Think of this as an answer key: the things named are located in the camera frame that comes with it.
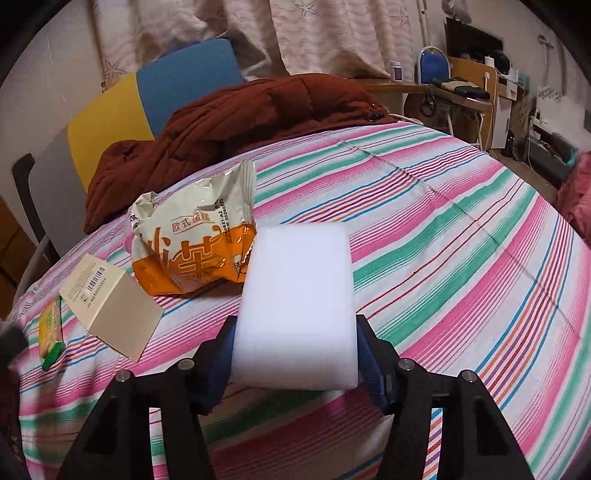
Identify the floral white curtain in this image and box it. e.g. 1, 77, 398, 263
91, 0, 415, 87

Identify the cream tall medicine box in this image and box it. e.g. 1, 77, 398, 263
59, 254, 163, 362

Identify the blue folding chair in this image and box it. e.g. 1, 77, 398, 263
416, 46, 451, 84

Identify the orange white snack bag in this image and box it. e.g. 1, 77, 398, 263
129, 161, 256, 296

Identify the wooden desk with clutter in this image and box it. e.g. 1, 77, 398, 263
359, 18, 518, 151

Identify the dark red quilted jacket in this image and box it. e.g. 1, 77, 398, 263
84, 73, 394, 234

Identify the grey yellow blue chair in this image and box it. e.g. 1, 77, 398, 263
12, 38, 243, 264

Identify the striped pink green tablecloth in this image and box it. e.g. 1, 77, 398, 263
10, 122, 590, 479

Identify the yellow cracker packet green end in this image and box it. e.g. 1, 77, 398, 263
38, 296, 65, 371

